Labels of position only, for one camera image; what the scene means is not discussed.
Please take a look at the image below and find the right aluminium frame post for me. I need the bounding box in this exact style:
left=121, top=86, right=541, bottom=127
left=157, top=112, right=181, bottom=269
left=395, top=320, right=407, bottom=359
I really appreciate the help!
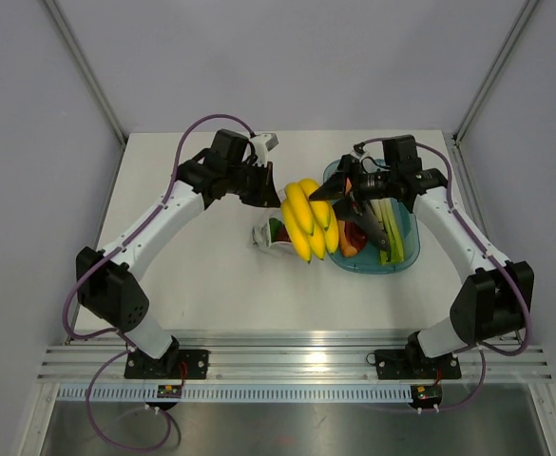
left=451, top=0, right=542, bottom=146

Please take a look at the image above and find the grey toy fish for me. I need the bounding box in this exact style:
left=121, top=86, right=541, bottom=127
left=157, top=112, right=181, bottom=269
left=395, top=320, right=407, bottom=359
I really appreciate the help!
left=349, top=210, right=391, bottom=252

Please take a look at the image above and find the yellow green corn cob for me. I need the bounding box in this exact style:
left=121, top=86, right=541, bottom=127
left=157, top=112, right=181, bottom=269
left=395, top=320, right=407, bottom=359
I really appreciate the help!
left=371, top=199, right=412, bottom=270

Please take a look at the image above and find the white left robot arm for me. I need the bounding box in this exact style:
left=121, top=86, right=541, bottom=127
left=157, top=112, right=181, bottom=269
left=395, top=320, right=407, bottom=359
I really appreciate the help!
left=76, top=129, right=280, bottom=378

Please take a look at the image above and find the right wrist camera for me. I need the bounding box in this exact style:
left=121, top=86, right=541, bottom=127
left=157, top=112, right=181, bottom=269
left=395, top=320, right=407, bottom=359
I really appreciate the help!
left=352, top=142, right=370, bottom=162

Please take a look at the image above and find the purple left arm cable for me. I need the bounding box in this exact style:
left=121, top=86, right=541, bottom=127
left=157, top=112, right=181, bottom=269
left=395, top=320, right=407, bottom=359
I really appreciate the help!
left=62, top=113, right=256, bottom=339

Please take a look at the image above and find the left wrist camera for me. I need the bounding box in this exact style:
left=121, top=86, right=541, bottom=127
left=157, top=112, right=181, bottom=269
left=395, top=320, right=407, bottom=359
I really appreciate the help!
left=250, top=133, right=278, bottom=161

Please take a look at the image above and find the teal plastic tray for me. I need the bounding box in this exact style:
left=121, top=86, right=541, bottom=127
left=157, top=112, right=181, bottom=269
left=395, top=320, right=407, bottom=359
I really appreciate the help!
left=323, top=161, right=421, bottom=275

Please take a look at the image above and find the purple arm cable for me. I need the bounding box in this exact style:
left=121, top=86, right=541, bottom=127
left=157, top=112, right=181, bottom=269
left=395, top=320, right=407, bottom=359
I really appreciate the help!
left=353, top=138, right=531, bottom=356
left=62, top=113, right=256, bottom=339

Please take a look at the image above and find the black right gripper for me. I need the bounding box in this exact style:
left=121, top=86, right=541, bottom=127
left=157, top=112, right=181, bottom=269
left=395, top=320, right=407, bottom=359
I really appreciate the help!
left=311, top=155, right=397, bottom=223

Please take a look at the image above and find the aluminium mounting rail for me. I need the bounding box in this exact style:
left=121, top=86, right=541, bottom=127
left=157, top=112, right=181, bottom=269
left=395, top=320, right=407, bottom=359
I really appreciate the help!
left=37, top=330, right=553, bottom=384

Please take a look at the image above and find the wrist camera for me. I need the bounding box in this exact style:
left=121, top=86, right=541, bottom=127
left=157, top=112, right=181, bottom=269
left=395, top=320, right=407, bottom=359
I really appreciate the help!
left=250, top=133, right=278, bottom=161
left=352, top=142, right=370, bottom=162

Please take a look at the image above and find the left aluminium frame post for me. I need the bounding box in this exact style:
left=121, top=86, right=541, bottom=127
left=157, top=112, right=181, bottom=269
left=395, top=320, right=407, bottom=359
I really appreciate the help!
left=42, top=0, right=127, bottom=146

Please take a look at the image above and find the clear zip top bag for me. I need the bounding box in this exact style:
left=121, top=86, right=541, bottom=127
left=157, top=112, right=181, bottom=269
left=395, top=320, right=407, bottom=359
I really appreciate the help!
left=250, top=207, right=298, bottom=257

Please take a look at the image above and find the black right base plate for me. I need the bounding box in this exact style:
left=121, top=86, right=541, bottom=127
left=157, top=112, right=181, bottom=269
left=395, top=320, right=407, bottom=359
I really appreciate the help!
left=371, top=349, right=462, bottom=381

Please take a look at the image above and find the white slotted cable duct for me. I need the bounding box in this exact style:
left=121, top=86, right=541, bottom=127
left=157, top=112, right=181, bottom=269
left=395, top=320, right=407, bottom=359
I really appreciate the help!
left=57, top=383, right=412, bottom=404

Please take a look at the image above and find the aluminium frame post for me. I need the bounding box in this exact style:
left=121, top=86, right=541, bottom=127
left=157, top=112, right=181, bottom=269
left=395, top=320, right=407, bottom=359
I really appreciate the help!
left=42, top=0, right=127, bottom=146
left=451, top=0, right=542, bottom=146

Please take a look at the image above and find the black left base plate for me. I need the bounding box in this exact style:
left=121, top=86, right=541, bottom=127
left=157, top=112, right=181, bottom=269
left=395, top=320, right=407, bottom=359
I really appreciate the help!
left=124, top=349, right=210, bottom=380

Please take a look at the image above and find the orange carrot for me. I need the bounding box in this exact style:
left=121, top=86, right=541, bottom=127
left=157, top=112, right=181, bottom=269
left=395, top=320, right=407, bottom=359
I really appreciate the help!
left=338, top=220, right=367, bottom=258

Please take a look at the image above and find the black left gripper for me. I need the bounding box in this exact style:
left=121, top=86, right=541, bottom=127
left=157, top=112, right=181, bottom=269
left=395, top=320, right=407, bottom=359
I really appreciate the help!
left=226, top=159, right=281, bottom=208

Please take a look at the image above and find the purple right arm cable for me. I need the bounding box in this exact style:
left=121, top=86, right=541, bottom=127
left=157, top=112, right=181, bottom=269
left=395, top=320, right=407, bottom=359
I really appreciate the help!
left=353, top=138, right=531, bottom=356

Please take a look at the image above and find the yellow banana bunch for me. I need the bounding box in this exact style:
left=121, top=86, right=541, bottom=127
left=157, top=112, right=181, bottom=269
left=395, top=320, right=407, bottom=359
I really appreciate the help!
left=280, top=179, right=339, bottom=263

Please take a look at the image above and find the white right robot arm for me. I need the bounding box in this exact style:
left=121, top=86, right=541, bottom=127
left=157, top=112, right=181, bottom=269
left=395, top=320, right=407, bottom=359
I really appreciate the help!
left=310, top=135, right=534, bottom=380

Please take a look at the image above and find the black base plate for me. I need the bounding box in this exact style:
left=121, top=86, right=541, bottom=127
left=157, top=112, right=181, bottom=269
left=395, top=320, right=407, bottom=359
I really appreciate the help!
left=371, top=349, right=462, bottom=381
left=124, top=349, right=210, bottom=380

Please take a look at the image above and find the red apple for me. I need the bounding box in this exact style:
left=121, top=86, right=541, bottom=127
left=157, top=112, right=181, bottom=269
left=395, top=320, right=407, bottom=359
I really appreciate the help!
left=275, top=225, right=291, bottom=242

